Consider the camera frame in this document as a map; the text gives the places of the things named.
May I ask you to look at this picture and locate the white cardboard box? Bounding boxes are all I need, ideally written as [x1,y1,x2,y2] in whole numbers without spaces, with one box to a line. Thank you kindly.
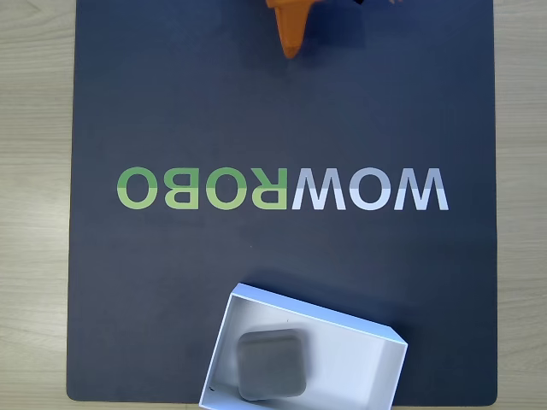
[198,282,409,410]

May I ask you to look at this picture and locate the grey rounded square usb block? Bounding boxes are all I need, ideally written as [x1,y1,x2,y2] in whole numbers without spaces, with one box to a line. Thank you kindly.
[237,328,308,401]

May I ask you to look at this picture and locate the dark mat with WOWROBO print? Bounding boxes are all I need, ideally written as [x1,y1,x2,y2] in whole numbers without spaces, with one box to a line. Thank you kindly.
[66,0,499,405]

